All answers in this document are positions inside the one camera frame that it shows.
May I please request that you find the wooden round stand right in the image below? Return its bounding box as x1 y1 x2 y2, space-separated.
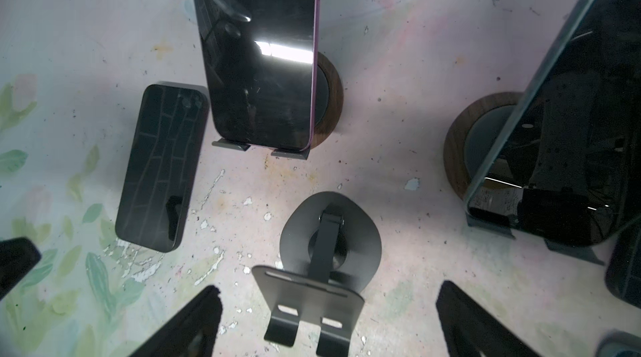
442 91 607 266

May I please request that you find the black phone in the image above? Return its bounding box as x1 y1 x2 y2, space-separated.
115 83 210 253
605 225 640 308

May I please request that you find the teal-edged phone back right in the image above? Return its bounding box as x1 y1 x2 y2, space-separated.
464 0 640 248

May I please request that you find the dark grey stand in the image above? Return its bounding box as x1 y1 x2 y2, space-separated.
251 192 382 356

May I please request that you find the wooden round stand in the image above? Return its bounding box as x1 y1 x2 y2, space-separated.
442 91 607 266
203 41 344 159

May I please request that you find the wooden round stand left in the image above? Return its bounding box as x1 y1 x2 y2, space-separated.
203 41 344 159

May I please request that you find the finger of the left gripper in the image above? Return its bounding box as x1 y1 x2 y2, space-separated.
0 238 42 300

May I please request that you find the purple-edged phone back left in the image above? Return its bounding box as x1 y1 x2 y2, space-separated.
194 0 318 152

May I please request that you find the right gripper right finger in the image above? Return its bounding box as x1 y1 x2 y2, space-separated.
436 280 538 356

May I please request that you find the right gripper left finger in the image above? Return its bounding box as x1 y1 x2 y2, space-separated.
131 285 223 357

